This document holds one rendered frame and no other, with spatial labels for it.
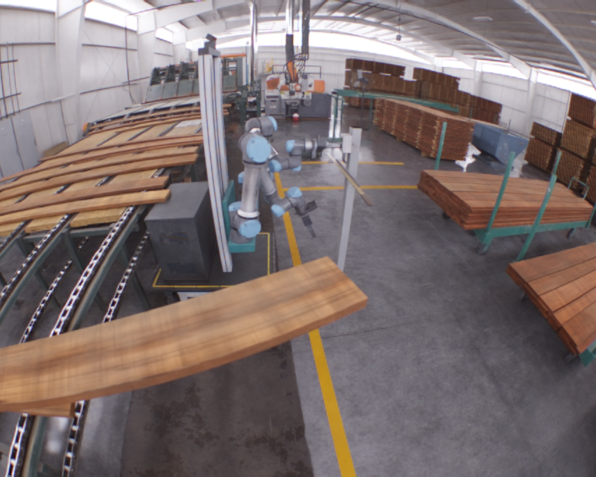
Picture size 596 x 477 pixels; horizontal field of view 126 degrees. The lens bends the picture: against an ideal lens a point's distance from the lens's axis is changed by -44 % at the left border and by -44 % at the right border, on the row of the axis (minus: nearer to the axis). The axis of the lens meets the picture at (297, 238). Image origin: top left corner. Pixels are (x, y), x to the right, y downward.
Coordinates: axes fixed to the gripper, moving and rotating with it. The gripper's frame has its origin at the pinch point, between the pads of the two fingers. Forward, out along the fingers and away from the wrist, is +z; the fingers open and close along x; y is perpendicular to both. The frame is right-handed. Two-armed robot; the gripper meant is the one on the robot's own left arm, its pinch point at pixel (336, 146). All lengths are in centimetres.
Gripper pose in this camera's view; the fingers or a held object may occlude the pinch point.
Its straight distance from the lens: 173.7
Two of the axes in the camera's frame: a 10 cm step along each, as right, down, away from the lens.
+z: 9.9, -0.7, 1.3
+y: -0.6, -10.0, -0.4
